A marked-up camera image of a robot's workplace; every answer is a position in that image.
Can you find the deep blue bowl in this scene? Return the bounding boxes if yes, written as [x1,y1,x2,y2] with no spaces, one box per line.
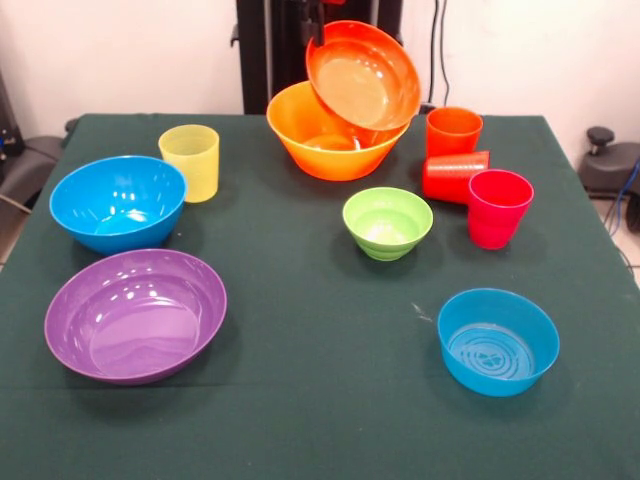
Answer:
[48,155,188,257]

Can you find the black wall cable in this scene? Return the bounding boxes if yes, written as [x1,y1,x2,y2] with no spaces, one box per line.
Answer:
[428,0,439,104]
[430,0,451,109]

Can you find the orange cup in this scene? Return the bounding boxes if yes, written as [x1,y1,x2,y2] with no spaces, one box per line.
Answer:
[425,106,484,161]

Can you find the pink cup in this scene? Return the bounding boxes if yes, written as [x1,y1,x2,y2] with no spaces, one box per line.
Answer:
[467,168,535,251]

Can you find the grey machine base with knob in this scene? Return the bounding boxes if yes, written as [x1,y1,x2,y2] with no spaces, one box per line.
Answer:
[579,126,640,201]

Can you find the purple bowl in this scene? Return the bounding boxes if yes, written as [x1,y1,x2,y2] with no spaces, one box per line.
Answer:
[43,248,228,386]

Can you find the dark green tablecloth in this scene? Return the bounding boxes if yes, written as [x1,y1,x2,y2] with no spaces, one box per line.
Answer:
[0,112,640,480]

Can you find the yellow cup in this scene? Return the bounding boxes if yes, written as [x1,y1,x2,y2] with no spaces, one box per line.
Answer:
[158,124,221,204]

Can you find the green bowl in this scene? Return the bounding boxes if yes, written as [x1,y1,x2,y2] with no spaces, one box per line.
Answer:
[342,186,434,262]

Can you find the small blue ringed bowl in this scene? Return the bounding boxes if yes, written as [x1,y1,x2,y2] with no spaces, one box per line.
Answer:
[437,287,561,398]

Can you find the grey floor equipment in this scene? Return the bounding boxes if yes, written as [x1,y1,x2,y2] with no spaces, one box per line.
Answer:
[0,69,66,209]

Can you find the light orange bowl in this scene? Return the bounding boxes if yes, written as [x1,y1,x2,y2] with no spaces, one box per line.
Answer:
[265,80,413,182]

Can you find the red cup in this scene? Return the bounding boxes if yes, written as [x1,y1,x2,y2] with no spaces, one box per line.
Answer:
[422,150,491,205]

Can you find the wide orange-red bowl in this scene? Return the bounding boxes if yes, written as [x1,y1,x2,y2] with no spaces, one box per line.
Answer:
[305,19,423,132]

